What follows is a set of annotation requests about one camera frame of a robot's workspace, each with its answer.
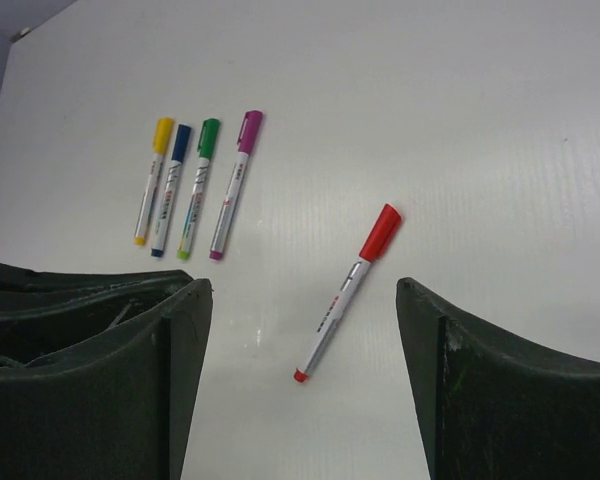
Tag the blue pen cap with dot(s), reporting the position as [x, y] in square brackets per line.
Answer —
[181, 143]

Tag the white pen purple end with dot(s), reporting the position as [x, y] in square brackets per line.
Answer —
[228, 208]

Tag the purple pen cap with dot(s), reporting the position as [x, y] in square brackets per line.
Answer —
[249, 131]

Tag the green pen cap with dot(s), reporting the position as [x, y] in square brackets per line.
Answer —
[207, 138]

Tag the red pen cap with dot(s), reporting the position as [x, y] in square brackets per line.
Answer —
[381, 234]

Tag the white pen yellow end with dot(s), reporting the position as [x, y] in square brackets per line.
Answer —
[146, 208]

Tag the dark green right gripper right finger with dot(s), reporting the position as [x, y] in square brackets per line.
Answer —
[491, 404]

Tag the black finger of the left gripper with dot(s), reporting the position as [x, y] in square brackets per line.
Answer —
[44, 312]

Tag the white pen red end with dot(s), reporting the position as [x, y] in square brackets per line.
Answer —
[331, 319]

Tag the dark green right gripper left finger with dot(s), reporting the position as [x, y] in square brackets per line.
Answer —
[104, 391]

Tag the yellow pen cap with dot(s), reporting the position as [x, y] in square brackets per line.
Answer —
[162, 135]

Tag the white pen green end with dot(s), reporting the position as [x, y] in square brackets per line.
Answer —
[194, 208]

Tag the white pen blue end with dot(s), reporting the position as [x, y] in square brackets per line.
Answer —
[166, 207]

